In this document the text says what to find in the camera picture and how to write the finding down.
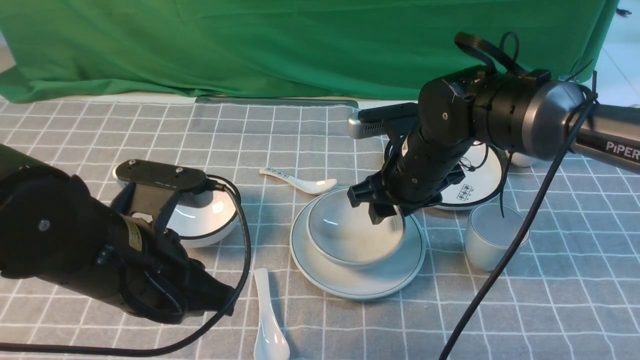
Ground green backdrop cloth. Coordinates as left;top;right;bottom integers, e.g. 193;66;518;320
0;0;618;104

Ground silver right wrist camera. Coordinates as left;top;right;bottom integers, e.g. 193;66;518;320
347;102;418;140

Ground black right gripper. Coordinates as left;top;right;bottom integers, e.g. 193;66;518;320
347;127;474;224

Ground illustrated plate black rim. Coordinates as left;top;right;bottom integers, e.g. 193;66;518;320
384;141;508;211

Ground plain white ceramic spoon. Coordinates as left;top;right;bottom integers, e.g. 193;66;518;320
253;268;291;360

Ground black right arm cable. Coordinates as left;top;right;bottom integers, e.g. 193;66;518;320
439;70;600;360

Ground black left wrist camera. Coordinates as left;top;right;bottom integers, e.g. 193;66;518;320
110;159;213;232

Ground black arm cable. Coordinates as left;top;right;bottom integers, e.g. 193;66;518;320
439;70;600;360
0;173;252;357

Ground pale white ceramic cup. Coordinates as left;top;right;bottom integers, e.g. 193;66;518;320
463;203;525;272

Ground grey checked tablecloth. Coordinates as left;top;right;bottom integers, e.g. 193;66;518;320
0;100;639;360

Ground pale grey-rimmed bowl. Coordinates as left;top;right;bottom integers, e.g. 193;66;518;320
306;187;406;268

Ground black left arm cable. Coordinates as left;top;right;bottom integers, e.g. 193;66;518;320
0;173;252;357

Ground pale blue-rimmed large plate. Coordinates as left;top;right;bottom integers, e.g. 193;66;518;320
290;193;427;301

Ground white bowl black rim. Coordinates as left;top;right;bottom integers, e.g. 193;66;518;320
112;169;241;248

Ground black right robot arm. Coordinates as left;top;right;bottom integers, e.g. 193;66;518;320
347;32;639;224

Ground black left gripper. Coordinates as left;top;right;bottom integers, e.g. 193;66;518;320
99;215;236;325

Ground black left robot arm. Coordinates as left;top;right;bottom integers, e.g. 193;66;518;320
0;145;235;325

